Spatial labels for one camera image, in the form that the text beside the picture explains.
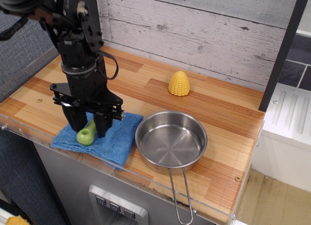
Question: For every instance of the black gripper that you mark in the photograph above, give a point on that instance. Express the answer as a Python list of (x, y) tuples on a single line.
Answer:
[(88, 93)]

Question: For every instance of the green handled grey spatula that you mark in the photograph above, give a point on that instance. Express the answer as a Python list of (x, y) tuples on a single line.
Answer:
[(86, 135)]

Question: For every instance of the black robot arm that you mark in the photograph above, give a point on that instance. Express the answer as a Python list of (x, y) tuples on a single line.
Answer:
[(74, 29)]

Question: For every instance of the blue folded cloth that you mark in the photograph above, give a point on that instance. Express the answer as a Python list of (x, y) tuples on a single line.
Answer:
[(114, 148)]

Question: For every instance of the white ridged appliance top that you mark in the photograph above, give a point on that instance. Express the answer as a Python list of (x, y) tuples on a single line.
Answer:
[(289, 114)]

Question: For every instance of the grey control panel with buttons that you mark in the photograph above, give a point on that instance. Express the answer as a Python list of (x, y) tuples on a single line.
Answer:
[(111, 209)]

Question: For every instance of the yellow toy corn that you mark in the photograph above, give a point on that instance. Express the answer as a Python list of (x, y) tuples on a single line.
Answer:
[(179, 84)]

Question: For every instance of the yellow object at bottom left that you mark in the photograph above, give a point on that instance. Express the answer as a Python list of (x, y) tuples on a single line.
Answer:
[(17, 220)]

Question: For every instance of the steel pan with wire handle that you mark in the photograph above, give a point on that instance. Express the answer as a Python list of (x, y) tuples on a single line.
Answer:
[(171, 143)]

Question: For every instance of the dark right upright post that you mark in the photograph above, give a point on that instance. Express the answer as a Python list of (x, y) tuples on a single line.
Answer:
[(287, 41)]

